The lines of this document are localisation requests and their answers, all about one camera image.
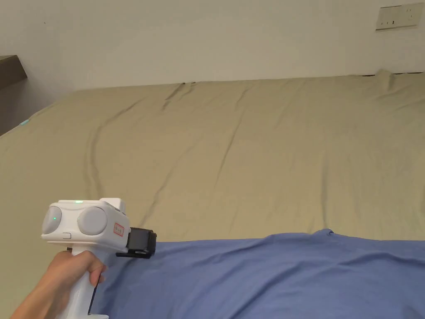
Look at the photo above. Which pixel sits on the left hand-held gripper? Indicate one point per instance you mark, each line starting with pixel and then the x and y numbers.
pixel 89 222

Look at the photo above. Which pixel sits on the blue shirt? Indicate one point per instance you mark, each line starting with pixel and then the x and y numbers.
pixel 265 282

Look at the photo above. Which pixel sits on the person's left forearm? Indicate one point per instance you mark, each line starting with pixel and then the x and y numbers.
pixel 31 304

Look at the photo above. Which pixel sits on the person's left hand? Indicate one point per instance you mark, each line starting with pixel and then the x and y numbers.
pixel 71 269

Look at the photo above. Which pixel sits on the bed with beige sheet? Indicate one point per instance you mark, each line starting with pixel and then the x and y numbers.
pixel 215 149

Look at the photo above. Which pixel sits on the dark wooden headboard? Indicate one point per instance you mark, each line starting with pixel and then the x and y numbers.
pixel 10 89

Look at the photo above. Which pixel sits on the white wall socket panel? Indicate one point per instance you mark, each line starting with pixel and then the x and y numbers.
pixel 400 17

